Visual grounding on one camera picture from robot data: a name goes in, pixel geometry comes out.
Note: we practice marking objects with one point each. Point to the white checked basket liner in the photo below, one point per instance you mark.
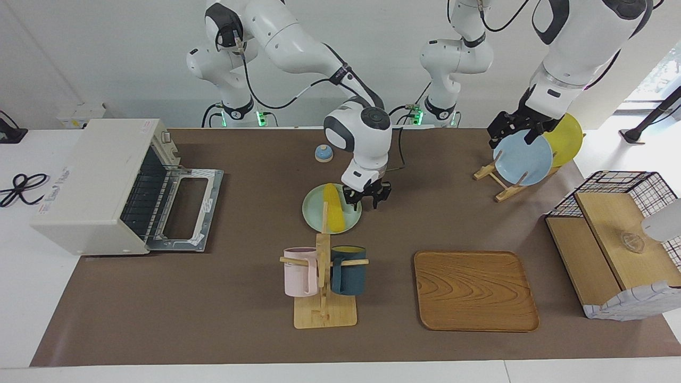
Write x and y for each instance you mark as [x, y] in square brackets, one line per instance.
[633, 303]

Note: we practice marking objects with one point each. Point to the wooden mug rack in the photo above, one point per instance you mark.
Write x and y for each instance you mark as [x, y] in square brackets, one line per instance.
[324, 314]

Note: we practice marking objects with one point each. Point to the white wall socket box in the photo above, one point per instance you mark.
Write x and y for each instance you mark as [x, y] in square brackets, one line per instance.
[80, 113]

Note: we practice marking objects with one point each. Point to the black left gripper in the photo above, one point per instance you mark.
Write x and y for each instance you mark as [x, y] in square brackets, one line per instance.
[524, 119]

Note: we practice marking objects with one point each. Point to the light blue plate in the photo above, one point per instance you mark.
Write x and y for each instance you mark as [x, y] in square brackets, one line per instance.
[524, 159]

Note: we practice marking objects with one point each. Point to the yellow corn cob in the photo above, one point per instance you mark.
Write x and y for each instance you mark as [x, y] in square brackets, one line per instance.
[334, 210]

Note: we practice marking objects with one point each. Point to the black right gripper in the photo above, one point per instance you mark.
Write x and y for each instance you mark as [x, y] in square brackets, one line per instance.
[367, 189]

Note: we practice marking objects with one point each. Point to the wooden serving tray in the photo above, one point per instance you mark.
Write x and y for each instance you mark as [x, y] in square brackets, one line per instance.
[473, 292]

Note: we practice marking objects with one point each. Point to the white toaster oven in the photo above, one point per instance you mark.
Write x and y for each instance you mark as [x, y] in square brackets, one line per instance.
[90, 175]

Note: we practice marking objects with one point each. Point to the light green plate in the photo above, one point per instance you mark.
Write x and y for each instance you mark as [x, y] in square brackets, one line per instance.
[313, 213]

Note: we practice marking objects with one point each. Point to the pink mug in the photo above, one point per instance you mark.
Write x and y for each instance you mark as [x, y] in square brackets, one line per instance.
[298, 274]

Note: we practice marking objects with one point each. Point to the black stand leg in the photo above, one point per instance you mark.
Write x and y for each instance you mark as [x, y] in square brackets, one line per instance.
[646, 122]

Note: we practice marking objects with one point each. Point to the white rounded device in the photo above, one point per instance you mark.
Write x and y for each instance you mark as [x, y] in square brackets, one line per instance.
[665, 221]

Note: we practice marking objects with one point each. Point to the oven door with glass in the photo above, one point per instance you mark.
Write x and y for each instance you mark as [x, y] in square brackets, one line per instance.
[214, 186]

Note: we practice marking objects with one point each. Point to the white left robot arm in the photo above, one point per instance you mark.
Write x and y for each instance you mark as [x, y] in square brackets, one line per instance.
[580, 42]

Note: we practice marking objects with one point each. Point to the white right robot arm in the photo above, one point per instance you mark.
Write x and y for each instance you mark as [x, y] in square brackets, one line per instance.
[298, 42]

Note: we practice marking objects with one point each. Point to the wooden plate rack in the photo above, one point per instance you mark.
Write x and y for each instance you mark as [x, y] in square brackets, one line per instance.
[505, 192]

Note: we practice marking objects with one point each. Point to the black clamp base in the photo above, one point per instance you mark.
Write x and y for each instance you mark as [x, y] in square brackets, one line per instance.
[10, 133]

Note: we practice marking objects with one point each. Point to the small blue bell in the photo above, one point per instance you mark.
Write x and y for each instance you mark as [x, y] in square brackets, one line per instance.
[323, 154]

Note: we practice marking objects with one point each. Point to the dark blue mug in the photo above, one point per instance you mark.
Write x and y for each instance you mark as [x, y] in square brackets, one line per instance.
[351, 276]

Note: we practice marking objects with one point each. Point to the yellow plate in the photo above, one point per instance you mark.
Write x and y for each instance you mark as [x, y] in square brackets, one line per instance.
[569, 141]

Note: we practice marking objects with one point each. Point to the brown table mat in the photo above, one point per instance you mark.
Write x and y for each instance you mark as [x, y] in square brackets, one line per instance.
[239, 298]

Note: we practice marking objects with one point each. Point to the small clear glass piece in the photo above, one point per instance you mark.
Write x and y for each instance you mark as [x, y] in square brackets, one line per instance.
[632, 242]

